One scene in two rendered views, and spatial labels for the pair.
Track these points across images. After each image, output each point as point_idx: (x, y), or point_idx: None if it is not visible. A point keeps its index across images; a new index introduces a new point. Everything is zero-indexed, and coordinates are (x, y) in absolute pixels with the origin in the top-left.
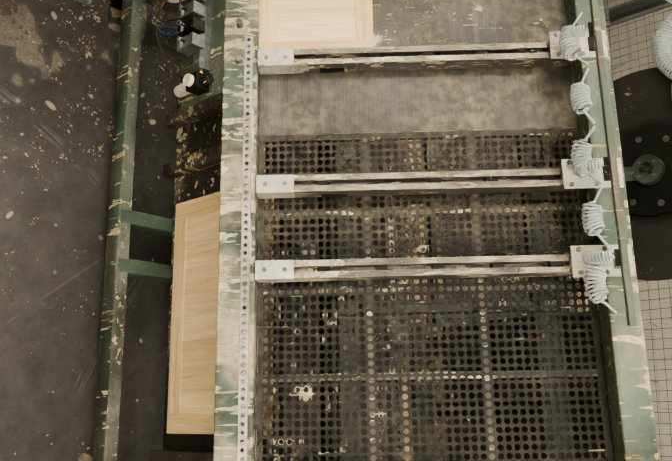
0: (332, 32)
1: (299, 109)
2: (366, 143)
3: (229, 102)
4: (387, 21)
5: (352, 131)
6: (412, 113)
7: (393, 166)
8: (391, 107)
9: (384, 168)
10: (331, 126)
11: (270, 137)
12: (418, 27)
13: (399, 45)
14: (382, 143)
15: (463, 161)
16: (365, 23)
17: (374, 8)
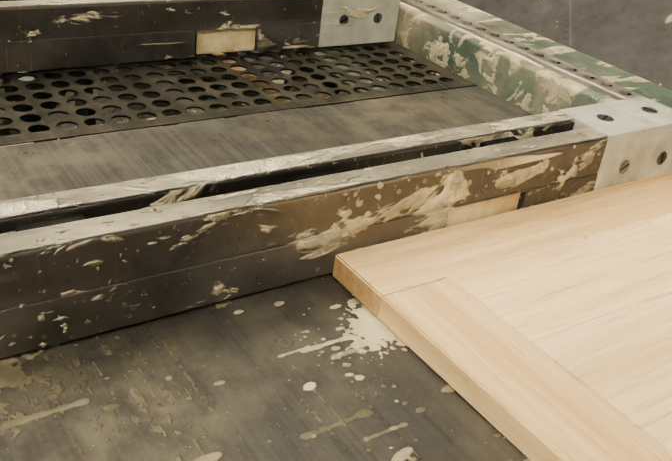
0: (565, 277)
1: (437, 127)
2: (185, 105)
3: (604, 68)
4: (383, 417)
5: (246, 116)
6: (57, 173)
7: (70, 85)
8: (151, 172)
9: (97, 80)
10: (316, 116)
11: (447, 85)
12: (185, 449)
13: (243, 340)
14: (133, 111)
15: None
16: (474, 339)
17: (505, 453)
